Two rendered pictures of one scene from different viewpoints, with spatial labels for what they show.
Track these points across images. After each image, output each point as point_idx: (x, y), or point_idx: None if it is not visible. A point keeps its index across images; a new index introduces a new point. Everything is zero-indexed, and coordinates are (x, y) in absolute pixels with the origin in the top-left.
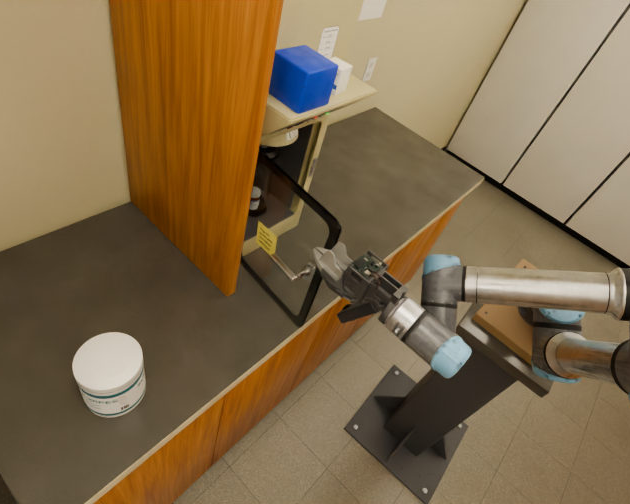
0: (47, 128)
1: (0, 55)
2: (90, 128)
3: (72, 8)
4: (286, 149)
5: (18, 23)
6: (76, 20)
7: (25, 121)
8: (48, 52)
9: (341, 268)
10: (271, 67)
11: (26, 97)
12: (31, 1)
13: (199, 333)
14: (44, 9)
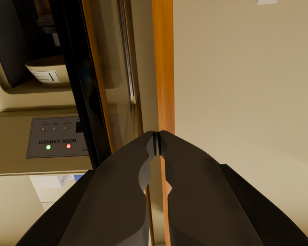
0: (210, 17)
1: (219, 68)
2: (182, 10)
3: (180, 89)
4: (7, 14)
5: (207, 82)
6: (179, 83)
7: (221, 26)
8: (197, 67)
9: (148, 234)
10: (164, 200)
11: (215, 42)
12: (198, 92)
13: None
14: (193, 88)
